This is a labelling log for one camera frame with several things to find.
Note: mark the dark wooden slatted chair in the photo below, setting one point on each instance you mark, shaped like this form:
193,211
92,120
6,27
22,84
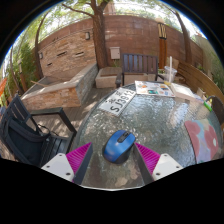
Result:
139,64

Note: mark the dark wall lamp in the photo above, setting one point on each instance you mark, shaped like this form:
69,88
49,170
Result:
87,35
41,55

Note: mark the thin curved tree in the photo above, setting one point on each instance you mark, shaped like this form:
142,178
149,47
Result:
37,53

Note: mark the green marker pen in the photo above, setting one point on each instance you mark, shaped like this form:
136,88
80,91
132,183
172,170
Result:
207,106

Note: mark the curved wooden slat fence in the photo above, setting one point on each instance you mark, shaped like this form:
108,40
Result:
196,78

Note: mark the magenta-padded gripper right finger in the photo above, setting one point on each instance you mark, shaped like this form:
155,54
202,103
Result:
165,165

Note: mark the raised stone planter bed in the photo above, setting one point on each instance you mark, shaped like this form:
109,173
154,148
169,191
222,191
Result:
50,96

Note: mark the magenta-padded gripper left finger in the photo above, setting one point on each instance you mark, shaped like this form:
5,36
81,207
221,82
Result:
60,165

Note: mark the orange parasol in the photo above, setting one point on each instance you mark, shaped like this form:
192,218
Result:
2,86

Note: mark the pale closed book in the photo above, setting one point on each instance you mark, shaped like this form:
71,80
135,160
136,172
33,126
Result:
182,91

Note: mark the slender leaning tree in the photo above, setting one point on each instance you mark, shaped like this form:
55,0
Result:
186,40

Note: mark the beige wall utility box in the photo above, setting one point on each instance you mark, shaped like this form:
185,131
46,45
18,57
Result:
115,52

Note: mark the clear plastic cup with straw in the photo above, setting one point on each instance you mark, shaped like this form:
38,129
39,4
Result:
170,74

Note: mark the blue and black computer mouse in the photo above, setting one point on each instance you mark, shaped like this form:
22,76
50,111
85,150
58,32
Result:
117,146

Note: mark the floral pastel mouse pad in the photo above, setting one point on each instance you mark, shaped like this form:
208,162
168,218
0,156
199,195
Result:
203,138

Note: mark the black slatted armchair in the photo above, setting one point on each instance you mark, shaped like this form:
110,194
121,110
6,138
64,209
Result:
23,140

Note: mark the dark wicker chair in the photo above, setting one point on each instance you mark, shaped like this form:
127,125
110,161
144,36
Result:
218,110

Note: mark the paper sheet with paint swatches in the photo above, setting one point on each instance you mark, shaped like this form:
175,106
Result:
153,89

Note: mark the wooden garden lamp post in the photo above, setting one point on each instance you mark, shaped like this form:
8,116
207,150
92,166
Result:
162,46

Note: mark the thick forked tree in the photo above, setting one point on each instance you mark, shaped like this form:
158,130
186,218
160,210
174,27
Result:
99,40

